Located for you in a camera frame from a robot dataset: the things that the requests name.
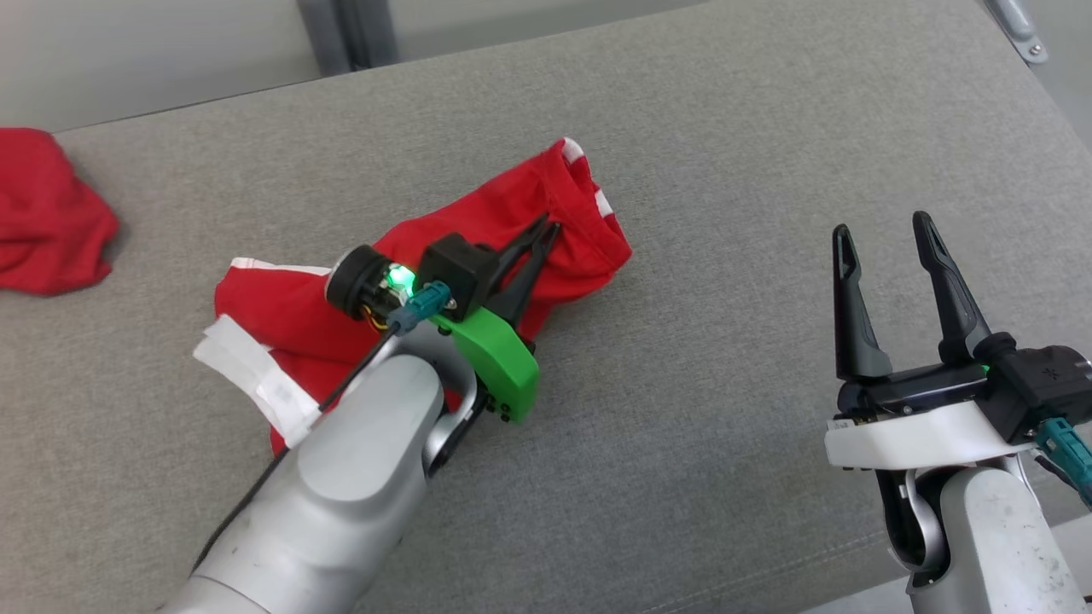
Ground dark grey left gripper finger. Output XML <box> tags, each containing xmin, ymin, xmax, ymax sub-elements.
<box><xmin>492</xmin><ymin>223</ymin><xmax>562</xmax><ymax>330</ymax></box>
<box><xmin>475</xmin><ymin>214</ymin><xmax>549</xmax><ymax>296</ymax></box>

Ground grey metal bracket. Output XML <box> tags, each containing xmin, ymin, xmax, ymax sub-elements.
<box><xmin>981</xmin><ymin>0</ymin><xmax>1051</xmax><ymax>66</ymax></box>

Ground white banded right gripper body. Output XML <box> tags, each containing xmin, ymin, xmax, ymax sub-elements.
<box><xmin>823</xmin><ymin>364</ymin><xmax>1038</xmax><ymax>470</ymax></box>

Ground red shorts with white band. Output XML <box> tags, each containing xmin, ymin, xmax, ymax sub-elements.
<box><xmin>193</xmin><ymin>138</ymin><xmax>634</xmax><ymax>457</ymax></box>

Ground red basketball jersey white sleeve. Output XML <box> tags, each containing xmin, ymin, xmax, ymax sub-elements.
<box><xmin>0</xmin><ymin>127</ymin><xmax>121</xmax><ymax>298</ymax></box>

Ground grey metal post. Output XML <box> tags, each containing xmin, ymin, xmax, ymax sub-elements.
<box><xmin>296</xmin><ymin>0</ymin><xmax>402</xmax><ymax>78</ymax></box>

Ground right arm cable teal plug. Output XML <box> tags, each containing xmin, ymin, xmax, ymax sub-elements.
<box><xmin>1028</xmin><ymin>416</ymin><xmax>1092</xmax><ymax>510</ymax></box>

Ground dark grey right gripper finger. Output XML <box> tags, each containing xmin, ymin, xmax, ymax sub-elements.
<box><xmin>911</xmin><ymin>211</ymin><xmax>995</xmax><ymax>366</ymax></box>
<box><xmin>832</xmin><ymin>223</ymin><xmax>893</xmax><ymax>382</ymax></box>

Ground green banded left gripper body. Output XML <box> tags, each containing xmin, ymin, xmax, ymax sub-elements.
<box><xmin>324</xmin><ymin>246</ymin><xmax>541</xmax><ymax>424</ymax></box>

